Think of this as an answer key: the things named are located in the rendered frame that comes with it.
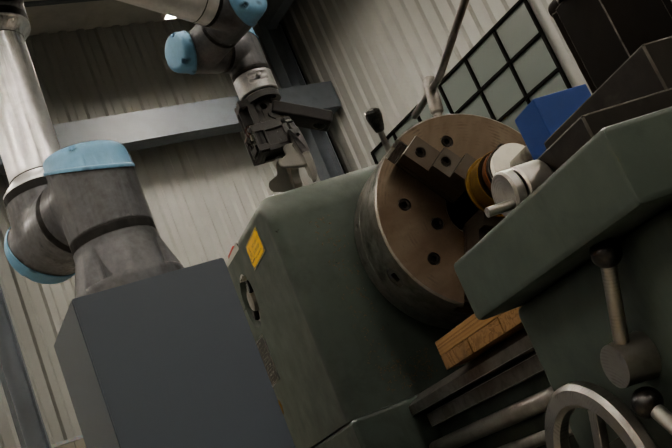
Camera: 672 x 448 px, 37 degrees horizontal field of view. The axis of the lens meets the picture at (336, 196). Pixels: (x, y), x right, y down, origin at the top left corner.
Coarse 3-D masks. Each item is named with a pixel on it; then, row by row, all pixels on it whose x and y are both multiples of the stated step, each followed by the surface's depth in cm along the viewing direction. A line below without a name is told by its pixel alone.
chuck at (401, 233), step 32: (416, 128) 152; (448, 128) 154; (480, 128) 155; (512, 128) 157; (384, 160) 149; (384, 192) 147; (416, 192) 148; (384, 224) 145; (416, 224) 146; (448, 224) 147; (384, 256) 146; (416, 256) 144; (448, 256) 145; (416, 288) 145; (448, 288) 144; (448, 320) 150
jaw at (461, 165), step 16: (400, 144) 151; (416, 144) 147; (400, 160) 147; (416, 160) 146; (432, 160) 146; (448, 160) 145; (464, 160) 143; (416, 176) 148; (432, 176) 146; (448, 176) 144; (464, 176) 142; (448, 192) 147
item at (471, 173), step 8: (480, 160) 139; (488, 160) 136; (472, 168) 142; (480, 168) 139; (488, 168) 136; (472, 176) 140; (480, 176) 138; (488, 176) 136; (472, 184) 140; (480, 184) 138; (488, 184) 136; (472, 192) 140; (480, 192) 138; (488, 192) 138; (472, 200) 140; (480, 200) 139; (488, 200) 138; (480, 208) 140; (496, 216) 140; (504, 216) 141
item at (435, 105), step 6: (426, 78) 160; (432, 78) 160; (426, 84) 160; (426, 90) 160; (432, 90) 160; (438, 90) 160; (426, 96) 160; (432, 96) 159; (438, 96) 159; (432, 102) 159; (438, 102) 159; (432, 108) 159; (438, 108) 159; (432, 114) 159; (438, 114) 159
